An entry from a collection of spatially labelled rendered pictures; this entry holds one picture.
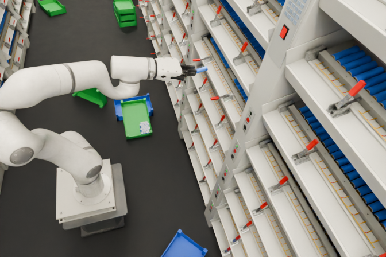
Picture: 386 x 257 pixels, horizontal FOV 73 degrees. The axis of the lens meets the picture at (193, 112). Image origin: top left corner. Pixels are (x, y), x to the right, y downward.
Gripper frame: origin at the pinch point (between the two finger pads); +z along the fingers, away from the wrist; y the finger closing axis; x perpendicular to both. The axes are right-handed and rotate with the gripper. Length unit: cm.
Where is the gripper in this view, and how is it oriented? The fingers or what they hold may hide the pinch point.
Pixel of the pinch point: (190, 70)
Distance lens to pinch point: 109.2
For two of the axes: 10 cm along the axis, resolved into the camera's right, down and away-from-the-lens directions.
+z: 9.3, -0.2, 3.7
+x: -2.6, 6.7, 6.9
